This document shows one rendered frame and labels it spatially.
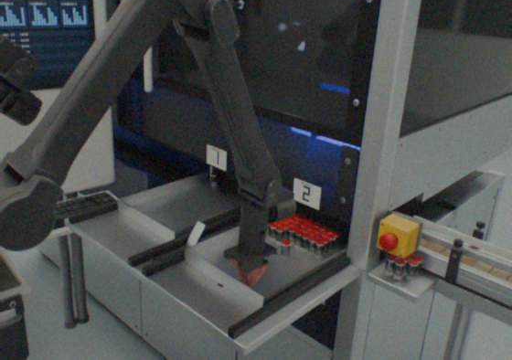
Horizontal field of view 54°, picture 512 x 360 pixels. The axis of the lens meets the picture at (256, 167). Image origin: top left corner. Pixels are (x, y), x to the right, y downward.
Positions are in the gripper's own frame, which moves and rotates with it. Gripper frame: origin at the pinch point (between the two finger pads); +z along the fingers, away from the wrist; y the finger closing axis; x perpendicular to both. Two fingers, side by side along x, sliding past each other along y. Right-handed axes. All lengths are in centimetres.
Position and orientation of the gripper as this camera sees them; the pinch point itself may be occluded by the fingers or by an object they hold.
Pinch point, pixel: (247, 287)
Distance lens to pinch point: 111.2
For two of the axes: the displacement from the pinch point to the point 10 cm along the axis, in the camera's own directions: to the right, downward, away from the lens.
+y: 6.8, -1.7, 7.1
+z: -1.0, 9.4, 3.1
